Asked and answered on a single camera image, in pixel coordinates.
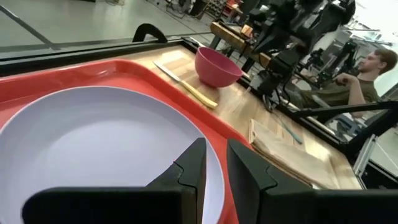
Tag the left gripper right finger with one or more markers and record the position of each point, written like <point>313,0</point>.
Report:
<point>264,202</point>

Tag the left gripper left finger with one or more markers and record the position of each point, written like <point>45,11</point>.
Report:
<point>161,205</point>

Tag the beige cloth napkin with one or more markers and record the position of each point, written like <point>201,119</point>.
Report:
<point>286,152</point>

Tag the lavender plastic plate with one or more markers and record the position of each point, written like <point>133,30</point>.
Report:
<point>93,143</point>

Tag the dark pink plastic bowl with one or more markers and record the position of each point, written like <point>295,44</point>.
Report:
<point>216,70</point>

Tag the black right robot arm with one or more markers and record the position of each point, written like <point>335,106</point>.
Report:
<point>283,65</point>

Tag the red plastic tray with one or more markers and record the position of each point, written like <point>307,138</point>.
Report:
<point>130,74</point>

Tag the person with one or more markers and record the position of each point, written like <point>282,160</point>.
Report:
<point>348,90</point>

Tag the wooden side table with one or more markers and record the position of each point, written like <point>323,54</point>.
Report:
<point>230,37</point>

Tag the black arched clamp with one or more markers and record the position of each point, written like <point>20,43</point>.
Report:
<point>149,31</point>

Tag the silver metal bracket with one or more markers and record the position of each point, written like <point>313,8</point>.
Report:
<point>363,155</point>

